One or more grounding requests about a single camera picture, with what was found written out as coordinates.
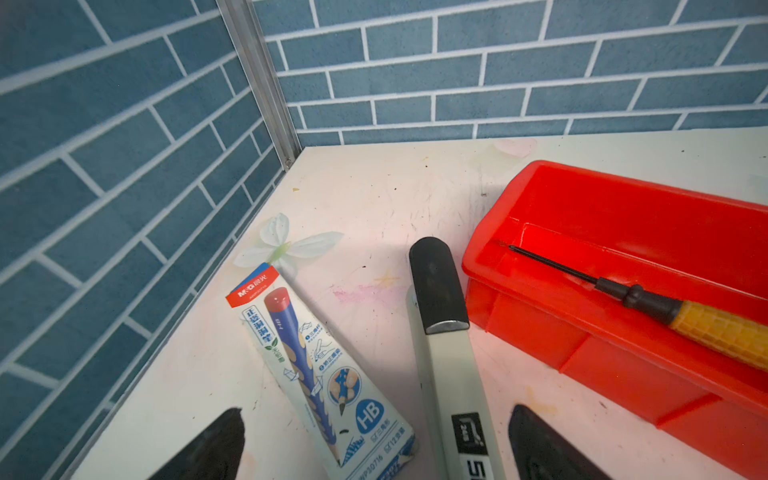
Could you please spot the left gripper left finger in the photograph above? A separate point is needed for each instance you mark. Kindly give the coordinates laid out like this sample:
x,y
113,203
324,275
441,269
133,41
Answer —
x,y
215,453

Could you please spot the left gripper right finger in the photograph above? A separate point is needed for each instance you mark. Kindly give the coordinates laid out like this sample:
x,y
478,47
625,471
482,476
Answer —
x,y
540,452

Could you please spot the yellow handled black screwdriver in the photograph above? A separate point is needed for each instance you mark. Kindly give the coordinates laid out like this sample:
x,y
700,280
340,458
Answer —
x,y
729,334

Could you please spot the red plastic bin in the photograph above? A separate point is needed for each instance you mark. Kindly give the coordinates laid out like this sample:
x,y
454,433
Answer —
x,y
677,243

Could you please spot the white marker black cap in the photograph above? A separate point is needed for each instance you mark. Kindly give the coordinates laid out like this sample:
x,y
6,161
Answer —
x,y
457,411

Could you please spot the pencil box white red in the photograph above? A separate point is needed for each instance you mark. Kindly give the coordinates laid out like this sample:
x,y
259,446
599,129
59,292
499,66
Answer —
x,y
356,431

